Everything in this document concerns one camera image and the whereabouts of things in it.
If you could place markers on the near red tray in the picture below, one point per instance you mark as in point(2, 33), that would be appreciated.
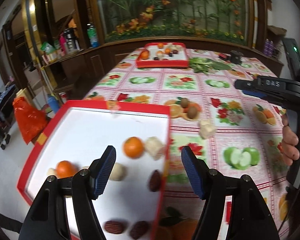
point(79, 133)

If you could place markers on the floral fruit tablecloth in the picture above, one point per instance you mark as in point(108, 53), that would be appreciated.
point(232, 132)

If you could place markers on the green leafy vegetables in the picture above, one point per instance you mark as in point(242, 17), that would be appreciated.
point(206, 66)

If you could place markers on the blue water bottle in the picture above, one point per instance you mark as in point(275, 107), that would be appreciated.
point(53, 103)

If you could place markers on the red date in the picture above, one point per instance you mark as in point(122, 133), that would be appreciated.
point(114, 227)
point(139, 229)
point(155, 181)

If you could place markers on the kiwi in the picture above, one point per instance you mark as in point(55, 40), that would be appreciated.
point(192, 112)
point(184, 102)

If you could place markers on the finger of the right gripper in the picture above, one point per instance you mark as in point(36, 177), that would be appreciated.
point(246, 85)
point(254, 94)

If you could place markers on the right hand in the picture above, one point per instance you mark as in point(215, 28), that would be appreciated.
point(289, 143)

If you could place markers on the beige chunk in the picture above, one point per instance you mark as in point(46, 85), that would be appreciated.
point(52, 172)
point(118, 172)
point(154, 147)

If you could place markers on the black thermos jug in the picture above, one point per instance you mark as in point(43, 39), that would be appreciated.
point(70, 40)

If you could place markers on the orange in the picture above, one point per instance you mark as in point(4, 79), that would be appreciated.
point(133, 147)
point(65, 169)
point(144, 55)

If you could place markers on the black box on table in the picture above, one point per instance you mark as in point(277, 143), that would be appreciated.
point(236, 57)

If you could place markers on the green plastic bottle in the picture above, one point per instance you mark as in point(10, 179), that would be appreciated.
point(92, 35)

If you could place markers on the red black device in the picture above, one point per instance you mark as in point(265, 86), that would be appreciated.
point(224, 57)

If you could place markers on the orange plastic bag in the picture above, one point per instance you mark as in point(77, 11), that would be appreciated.
point(31, 121)

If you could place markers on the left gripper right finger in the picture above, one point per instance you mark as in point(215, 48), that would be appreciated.
point(250, 217)

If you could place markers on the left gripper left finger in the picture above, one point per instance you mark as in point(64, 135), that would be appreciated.
point(47, 218)

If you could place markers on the red date bottom left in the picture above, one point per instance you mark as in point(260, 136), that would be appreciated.
point(114, 227)

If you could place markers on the far red tray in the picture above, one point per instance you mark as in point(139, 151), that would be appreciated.
point(164, 55)

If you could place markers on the red tray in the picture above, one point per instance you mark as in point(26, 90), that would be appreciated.
point(79, 133)
point(164, 55)

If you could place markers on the red date bottom right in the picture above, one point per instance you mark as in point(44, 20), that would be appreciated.
point(139, 229)

